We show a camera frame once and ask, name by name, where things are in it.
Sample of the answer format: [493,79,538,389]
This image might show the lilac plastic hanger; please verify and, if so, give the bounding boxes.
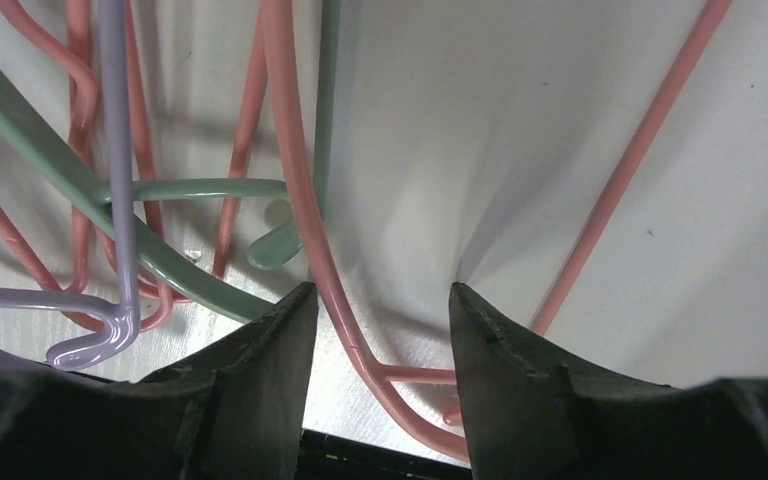
[0,1,140,371]

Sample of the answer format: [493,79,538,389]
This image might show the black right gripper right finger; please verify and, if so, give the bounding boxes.
[449,283,768,479]

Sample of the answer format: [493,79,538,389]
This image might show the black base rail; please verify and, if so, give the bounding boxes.
[294,429,472,480]

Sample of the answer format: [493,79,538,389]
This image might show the green plastic hanger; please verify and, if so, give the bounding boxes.
[0,1,340,324]

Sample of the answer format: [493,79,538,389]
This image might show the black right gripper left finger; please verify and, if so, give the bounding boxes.
[0,283,317,479]

